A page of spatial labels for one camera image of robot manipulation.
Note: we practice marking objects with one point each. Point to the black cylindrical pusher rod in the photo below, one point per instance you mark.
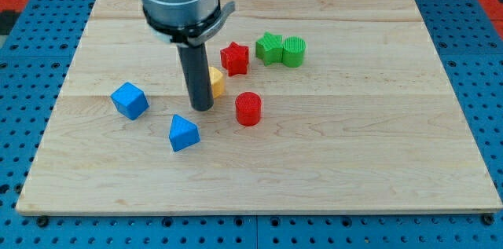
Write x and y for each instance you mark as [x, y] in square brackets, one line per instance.
[197, 78]

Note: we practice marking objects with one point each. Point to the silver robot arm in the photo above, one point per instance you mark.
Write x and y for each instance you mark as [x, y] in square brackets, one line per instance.
[189, 24]

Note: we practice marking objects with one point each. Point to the wooden board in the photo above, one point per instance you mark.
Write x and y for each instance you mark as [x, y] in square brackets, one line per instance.
[368, 124]

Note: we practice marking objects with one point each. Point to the yellow block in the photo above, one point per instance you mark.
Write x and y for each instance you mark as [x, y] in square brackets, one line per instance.
[217, 82]

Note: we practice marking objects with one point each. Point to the red star block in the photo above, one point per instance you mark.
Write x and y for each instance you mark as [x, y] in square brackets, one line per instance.
[235, 59]

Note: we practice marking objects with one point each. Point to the red cylinder block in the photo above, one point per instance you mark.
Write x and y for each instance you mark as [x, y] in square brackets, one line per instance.
[248, 108]

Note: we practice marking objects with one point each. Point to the blue triangle block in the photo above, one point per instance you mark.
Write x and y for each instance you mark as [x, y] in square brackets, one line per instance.
[183, 133]

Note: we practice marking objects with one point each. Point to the blue cube block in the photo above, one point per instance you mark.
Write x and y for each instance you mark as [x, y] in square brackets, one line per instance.
[130, 101]

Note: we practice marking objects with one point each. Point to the green star block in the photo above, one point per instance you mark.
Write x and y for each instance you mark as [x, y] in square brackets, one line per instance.
[269, 48]

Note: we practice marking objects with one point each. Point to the green cylinder block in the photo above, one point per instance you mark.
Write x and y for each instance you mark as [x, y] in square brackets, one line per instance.
[293, 51]

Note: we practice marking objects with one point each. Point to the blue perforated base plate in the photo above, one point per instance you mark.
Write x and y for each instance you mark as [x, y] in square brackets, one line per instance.
[38, 39]

